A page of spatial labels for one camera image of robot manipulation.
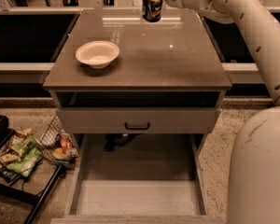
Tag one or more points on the pepsi can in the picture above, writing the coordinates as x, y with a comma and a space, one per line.
151, 10

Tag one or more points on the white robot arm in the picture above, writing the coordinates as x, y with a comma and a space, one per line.
254, 178

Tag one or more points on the grey drawer cabinet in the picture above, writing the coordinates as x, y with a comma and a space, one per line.
168, 64

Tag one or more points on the closed top drawer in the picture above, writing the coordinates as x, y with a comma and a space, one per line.
162, 120

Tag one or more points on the open middle drawer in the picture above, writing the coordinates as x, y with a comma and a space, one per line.
154, 179

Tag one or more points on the white paper bowl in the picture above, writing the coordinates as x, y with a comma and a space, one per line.
97, 54

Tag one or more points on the green chip bag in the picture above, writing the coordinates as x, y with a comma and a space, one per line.
28, 155

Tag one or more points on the black drawer handle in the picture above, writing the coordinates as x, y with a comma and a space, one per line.
137, 127

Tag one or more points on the wire basket with snacks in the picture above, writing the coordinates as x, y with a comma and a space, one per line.
57, 146

